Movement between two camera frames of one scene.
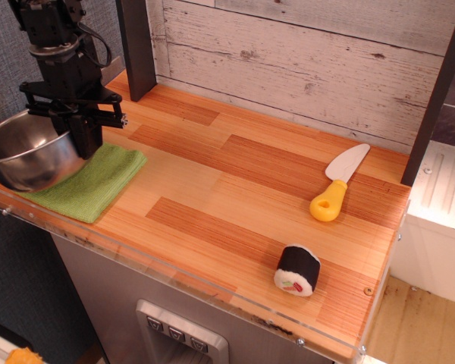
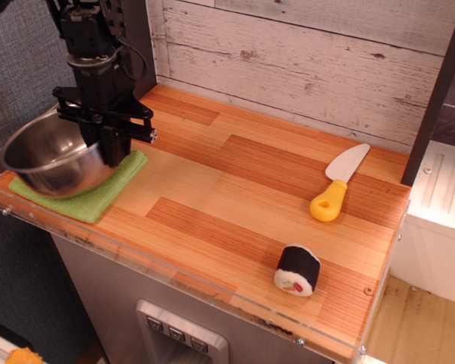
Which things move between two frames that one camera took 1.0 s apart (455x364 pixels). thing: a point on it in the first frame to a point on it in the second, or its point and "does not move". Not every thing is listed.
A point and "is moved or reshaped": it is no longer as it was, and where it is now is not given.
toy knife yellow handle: x=327 y=205 does not move
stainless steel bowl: x=25 y=152 is moved or reshaped
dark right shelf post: x=448 y=73 does not move
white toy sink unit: x=433 y=249 does not move
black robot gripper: x=74 y=83 to x=104 y=96
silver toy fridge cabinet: x=140 y=317 does not move
